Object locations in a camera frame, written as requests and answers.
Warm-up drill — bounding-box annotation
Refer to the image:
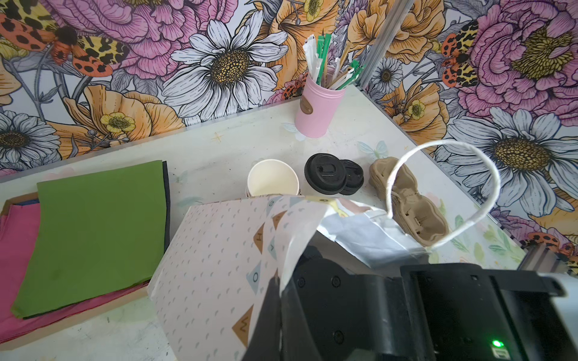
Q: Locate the aluminium right corner post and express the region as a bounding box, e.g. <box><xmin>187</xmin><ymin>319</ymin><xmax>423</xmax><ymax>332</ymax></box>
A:
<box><xmin>357</xmin><ymin>0</ymin><xmax>414</xmax><ymax>89</ymax></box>

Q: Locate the stack of black lids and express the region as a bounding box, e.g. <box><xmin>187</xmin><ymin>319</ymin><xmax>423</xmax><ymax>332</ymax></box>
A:
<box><xmin>340</xmin><ymin>159</ymin><xmax>364</xmax><ymax>196</ymax></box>

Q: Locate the pink paper napkin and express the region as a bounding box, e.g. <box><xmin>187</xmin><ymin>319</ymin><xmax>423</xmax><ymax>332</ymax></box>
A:
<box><xmin>0</xmin><ymin>202</ymin><xmax>150</xmax><ymax>344</ymax></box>

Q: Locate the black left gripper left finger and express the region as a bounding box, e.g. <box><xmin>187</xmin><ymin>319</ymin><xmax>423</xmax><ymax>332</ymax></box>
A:
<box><xmin>242</xmin><ymin>276</ymin><xmax>282</xmax><ymax>361</ymax></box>

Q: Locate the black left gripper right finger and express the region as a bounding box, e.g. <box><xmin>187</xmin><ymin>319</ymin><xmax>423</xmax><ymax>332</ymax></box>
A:
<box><xmin>281</xmin><ymin>288</ymin><xmax>322</xmax><ymax>361</ymax></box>

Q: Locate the stack of paper cups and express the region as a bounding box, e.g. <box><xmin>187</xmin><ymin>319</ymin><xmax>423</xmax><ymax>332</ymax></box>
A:
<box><xmin>246</xmin><ymin>159</ymin><xmax>300</xmax><ymax>197</ymax></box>

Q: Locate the black paper napkin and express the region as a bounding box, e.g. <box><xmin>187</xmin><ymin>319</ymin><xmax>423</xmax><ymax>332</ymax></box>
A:
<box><xmin>162</xmin><ymin>161</ymin><xmax>171</xmax><ymax>253</ymax></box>

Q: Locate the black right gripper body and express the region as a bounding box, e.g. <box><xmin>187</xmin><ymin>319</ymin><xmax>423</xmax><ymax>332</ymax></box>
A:
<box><xmin>289</xmin><ymin>246</ymin><xmax>577</xmax><ymax>360</ymax></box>

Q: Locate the brown pulp cup carrier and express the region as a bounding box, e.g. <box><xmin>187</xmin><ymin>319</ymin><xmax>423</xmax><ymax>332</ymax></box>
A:
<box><xmin>370</xmin><ymin>157</ymin><xmax>450</xmax><ymax>246</ymax></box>

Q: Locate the pink plastic straw cup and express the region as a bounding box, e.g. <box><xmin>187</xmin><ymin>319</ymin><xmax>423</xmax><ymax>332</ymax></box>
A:
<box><xmin>294</xmin><ymin>78</ymin><xmax>346</xmax><ymax>138</ymax></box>

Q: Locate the black plastic cup lid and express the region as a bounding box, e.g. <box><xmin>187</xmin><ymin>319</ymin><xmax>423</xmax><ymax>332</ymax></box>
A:
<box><xmin>304</xmin><ymin>153</ymin><xmax>347</xmax><ymax>196</ymax></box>

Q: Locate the cartoon animal paper gift bag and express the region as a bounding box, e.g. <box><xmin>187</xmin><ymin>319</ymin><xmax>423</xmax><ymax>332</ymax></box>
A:
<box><xmin>148</xmin><ymin>140</ymin><xmax>503</xmax><ymax>360</ymax></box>

